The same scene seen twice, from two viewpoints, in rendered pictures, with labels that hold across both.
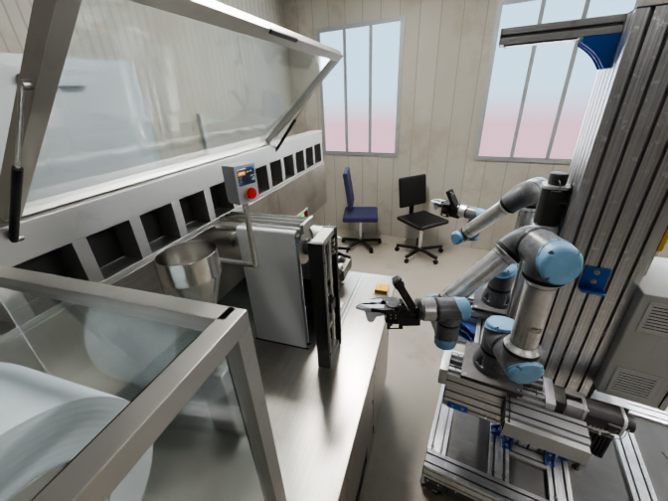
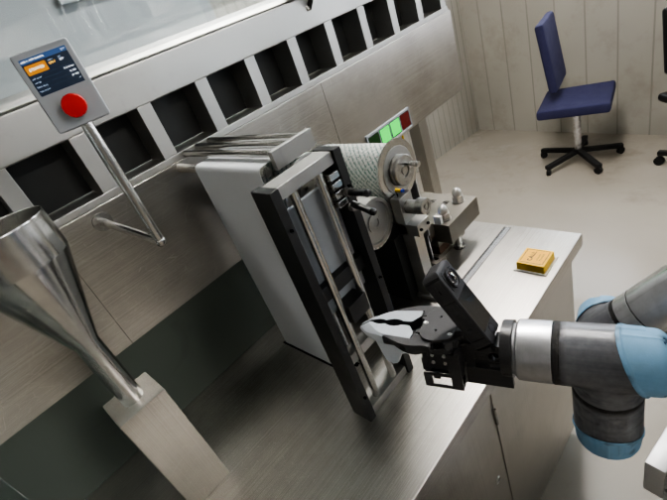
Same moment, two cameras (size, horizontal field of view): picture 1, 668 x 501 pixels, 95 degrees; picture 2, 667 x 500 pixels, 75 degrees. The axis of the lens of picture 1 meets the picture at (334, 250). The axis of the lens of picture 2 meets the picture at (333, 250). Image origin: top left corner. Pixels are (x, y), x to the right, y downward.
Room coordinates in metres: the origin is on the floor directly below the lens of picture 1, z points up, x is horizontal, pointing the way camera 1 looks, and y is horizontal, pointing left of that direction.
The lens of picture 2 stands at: (0.41, -0.35, 1.66)
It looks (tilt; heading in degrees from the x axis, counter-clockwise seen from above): 30 degrees down; 35
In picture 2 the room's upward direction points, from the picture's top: 21 degrees counter-clockwise
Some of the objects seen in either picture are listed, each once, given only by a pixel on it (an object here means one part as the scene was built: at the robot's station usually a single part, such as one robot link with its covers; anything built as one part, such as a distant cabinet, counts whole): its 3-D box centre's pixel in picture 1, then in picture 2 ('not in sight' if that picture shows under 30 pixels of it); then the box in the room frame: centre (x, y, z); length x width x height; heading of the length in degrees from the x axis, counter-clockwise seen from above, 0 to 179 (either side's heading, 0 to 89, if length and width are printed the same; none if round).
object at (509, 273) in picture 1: (502, 273); not in sight; (1.37, -0.88, 0.98); 0.13 x 0.12 x 0.14; 126
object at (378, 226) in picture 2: not in sight; (337, 217); (1.25, 0.18, 1.18); 0.26 x 0.12 x 0.12; 71
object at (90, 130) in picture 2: (250, 235); (126, 186); (0.81, 0.24, 1.51); 0.02 x 0.02 x 0.20
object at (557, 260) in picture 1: (531, 312); not in sight; (0.79, -0.64, 1.19); 0.15 x 0.12 x 0.55; 178
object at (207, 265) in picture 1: (189, 262); (5, 248); (0.67, 0.36, 1.50); 0.14 x 0.14 x 0.06
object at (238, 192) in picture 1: (243, 183); (63, 86); (0.81, 0.23, 1.66); 0.07 x 0.07 x 0.10; 54
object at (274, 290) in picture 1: (266, 288); (270, 267); (1.06, 0.28, 1.17); 0.34 x 0.05 x 0.54; 71
